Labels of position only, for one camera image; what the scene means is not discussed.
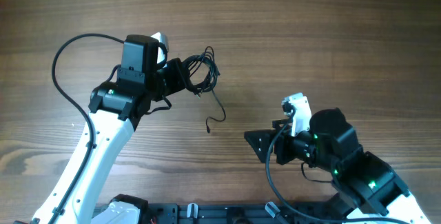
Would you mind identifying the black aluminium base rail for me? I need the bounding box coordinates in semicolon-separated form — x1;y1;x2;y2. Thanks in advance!
92;201;345;224

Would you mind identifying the left camera black cable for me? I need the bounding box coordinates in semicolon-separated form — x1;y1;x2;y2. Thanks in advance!
48;32;125;224

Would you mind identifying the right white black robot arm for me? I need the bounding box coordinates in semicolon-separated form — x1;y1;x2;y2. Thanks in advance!
244;108;429;223

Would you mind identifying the camera black cable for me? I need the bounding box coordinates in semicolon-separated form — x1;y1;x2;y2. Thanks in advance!
265;108;411;224
48;32;125;224

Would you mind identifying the right camera black cable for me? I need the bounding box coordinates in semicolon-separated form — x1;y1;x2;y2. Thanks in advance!
265;108;411;224

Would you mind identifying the black usb cable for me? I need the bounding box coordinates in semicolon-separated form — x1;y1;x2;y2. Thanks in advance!
181;45;227;134

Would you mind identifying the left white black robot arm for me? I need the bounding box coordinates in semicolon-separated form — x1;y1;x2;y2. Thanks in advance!
31;32;186;223

